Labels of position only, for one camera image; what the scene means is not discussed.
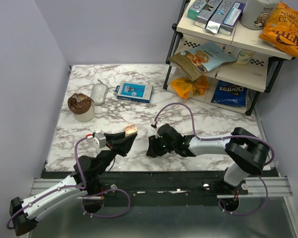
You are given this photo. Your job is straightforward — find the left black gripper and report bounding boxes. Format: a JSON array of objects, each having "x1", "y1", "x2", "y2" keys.
[{"x1": 95, "y1": 129, "x2": 137, "y2": 176}]

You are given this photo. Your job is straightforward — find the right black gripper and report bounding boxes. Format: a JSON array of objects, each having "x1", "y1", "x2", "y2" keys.
[{"x1": 146, "y1": 134, "x2": 176, "y2": 158}]

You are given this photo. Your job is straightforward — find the beige earbud charging case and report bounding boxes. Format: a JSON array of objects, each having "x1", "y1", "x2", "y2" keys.
[{"x1": 124, "y1": 123, "x2": 138, "y2": 136}]

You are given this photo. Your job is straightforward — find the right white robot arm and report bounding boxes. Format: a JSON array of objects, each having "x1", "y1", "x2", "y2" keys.
[{"x1": 146, "y1": 124, "x2": 271, "y2": 194}]

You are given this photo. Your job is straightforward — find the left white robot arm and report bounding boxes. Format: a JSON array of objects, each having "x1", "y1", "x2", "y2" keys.
[{"x1": 6, "y1": 131, "x2": 138, "y2": 236}]

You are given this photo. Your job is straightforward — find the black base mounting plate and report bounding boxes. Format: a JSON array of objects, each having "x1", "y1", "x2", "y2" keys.
[{"x1": 86, "y1": 171, "x2": 248, "y2": 207}]

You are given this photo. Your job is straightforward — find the blue Harry's razor box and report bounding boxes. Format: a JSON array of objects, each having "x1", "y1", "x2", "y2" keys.
[{"x1": 115, "y1": 81, "x2": 153, "y2": 103}]

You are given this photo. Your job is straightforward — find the orange snack bag lower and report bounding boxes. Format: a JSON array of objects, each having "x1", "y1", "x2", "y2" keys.
[{"x1": 170, "y1": 75, "x2": 210, "y2": 99}]

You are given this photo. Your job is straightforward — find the blue Doritos bag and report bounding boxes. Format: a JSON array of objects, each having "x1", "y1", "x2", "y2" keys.
[{"x1": 211, "y1": 80, "x2": 247, "y2": 107}]

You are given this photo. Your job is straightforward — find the gold blue snack bag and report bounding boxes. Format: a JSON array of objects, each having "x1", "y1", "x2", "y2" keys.
[{"x1": 168, "y1": 42, "x2": 235, "y2": 81}]

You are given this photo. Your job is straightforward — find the teal toothpaste box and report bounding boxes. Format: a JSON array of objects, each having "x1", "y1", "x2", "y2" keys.
[{"x1": 187, "y1": 0, "x2": 208, "y2": 20}]

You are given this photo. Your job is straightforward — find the orange kettle chips bag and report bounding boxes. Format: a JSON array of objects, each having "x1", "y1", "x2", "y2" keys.
[{"x1": 259, "y1": 2, "x2": 298, "y2": 58}]

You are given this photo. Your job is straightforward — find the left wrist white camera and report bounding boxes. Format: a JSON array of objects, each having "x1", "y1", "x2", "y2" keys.
[{"x1": 86, "y1": 132, "x2": 106, "y2": 149}]

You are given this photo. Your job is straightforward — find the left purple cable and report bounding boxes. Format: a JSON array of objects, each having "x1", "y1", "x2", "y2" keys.
[{"x1": 6, "y1": 135, "x2": 131, "y2": 229}]

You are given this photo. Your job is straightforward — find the purple cable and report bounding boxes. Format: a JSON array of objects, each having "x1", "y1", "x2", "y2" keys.
[
  {"x1": 153, "y1": 103, "x2": 276, "y2": 216},
  {"x1": 6, "y1": 135, "x2": 131, "y2": 229}
]

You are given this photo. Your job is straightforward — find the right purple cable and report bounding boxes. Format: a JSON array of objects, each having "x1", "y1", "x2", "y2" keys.
[{"x1": 153, "y1": 103, "x2": 276, "y2": 216}]

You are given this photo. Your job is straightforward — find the black frame shelf rack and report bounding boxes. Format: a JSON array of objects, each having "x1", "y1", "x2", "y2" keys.
[{"x1": 167, "y1": 0, "x2": 292, "y2": 116}]

